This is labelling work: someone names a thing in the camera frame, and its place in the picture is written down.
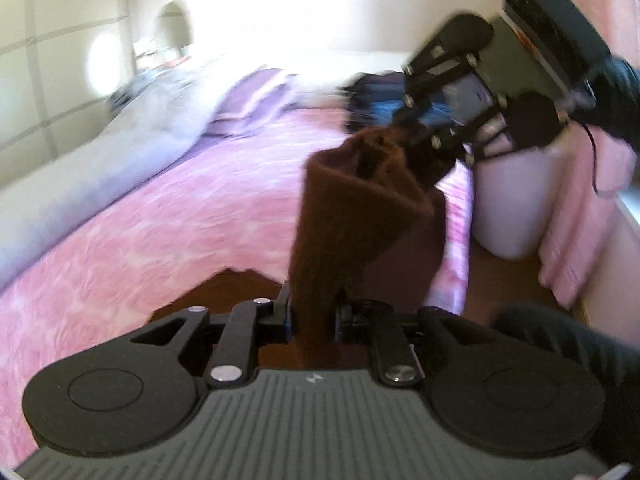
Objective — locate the pink floral bed sheet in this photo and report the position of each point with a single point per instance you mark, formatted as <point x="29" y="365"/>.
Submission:
<point x="175" y="220"/>

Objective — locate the bedside lamp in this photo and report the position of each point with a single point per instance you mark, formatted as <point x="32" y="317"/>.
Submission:
<point x="175" y="27"/>

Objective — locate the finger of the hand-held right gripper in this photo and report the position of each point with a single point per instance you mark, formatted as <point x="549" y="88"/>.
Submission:
<point x="435" y="67"/>
<point x="465" y="145"/>

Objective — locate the grey-blue rolled quilt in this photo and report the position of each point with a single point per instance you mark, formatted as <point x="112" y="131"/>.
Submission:
<point x="100" y="160"/>

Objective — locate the dark blue clothes pile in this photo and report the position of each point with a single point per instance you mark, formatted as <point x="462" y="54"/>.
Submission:
<point x="372" y="102"/>

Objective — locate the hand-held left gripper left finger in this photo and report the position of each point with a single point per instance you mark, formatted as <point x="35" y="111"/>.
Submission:
<point x="286" y="320"/>

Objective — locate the pink curtain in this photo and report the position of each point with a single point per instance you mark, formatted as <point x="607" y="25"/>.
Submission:
<point x="580" y="220"/>

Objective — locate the person's dark clothing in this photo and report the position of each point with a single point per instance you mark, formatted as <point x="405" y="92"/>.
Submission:
<point x="575" y="360"/>

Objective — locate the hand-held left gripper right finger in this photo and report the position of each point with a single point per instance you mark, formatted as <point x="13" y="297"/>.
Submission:
<point x="345" y="324"/>

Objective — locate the purple pillow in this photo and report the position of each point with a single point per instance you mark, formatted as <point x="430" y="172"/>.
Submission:
<point x="250" y="100"/>

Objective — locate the person's right hand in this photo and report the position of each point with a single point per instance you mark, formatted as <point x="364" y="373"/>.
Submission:
<point x="617" y="97"/>

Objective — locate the white bin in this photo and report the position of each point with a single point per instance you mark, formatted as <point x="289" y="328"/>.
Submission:
<point x="507" y="205"/>

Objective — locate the brown cloth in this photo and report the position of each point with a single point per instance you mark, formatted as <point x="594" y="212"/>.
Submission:
<point x="350" y="210"/>

